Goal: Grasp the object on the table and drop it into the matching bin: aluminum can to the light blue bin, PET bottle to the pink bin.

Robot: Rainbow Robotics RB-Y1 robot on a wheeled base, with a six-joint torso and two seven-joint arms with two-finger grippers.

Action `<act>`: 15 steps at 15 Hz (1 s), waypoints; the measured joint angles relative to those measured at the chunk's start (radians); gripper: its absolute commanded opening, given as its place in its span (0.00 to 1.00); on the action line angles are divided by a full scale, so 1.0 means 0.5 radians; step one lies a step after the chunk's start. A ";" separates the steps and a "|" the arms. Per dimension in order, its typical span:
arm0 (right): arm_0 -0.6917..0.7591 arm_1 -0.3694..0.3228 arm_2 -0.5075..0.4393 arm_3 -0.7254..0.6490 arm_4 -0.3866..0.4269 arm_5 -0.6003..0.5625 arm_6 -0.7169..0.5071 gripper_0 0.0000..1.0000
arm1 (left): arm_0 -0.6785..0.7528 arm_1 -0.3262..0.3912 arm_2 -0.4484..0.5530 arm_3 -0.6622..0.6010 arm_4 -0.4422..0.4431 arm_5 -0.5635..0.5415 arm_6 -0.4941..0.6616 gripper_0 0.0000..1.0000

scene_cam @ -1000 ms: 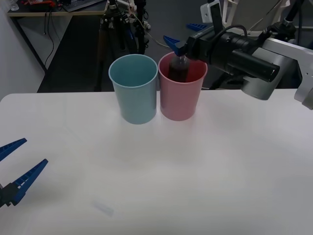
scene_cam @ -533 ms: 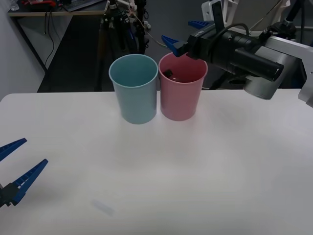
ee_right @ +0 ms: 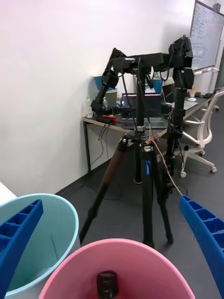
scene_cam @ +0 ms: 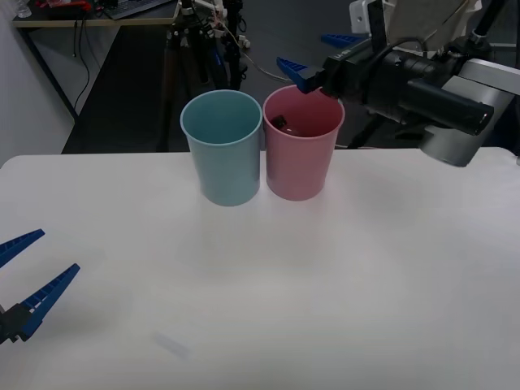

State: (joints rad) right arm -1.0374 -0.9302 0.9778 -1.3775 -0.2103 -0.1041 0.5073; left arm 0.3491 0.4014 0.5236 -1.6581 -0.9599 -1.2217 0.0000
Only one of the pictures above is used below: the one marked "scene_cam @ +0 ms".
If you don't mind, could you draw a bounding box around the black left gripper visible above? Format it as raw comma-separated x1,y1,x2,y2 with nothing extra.
0,228,81,346

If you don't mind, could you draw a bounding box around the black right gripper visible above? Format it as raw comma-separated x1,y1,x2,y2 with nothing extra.
275,32,391,107

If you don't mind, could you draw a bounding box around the black hanging cable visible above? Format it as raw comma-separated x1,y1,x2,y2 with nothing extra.
71,19,92,119

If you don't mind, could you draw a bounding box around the red tool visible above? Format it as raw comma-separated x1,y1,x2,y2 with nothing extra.
34,0,92,13

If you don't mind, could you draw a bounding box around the white office chair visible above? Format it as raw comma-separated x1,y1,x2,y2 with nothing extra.
381,0,475,58

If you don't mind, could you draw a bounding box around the clear bottle with black cap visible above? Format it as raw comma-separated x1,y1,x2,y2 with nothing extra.
271,115,302,135

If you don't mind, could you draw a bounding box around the thin beige cable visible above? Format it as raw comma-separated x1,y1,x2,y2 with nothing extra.
214,15,288,82

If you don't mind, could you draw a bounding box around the black tripod with brown leg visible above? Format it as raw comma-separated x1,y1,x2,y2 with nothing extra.
156,0,249,154

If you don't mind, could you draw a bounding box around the black desk with wooden edge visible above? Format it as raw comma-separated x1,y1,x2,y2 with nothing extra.
11,0,182,121

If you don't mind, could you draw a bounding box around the large black tripod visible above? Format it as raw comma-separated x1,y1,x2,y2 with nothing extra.
347,0,505,150

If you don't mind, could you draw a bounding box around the black keyboard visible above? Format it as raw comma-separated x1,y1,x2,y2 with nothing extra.
103,0,176,21

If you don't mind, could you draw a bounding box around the pale blue plastic bin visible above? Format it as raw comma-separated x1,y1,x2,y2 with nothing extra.
180,90,262,208

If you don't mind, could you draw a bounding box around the pink plastic bin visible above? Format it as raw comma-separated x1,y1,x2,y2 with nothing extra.
262,84,346,202

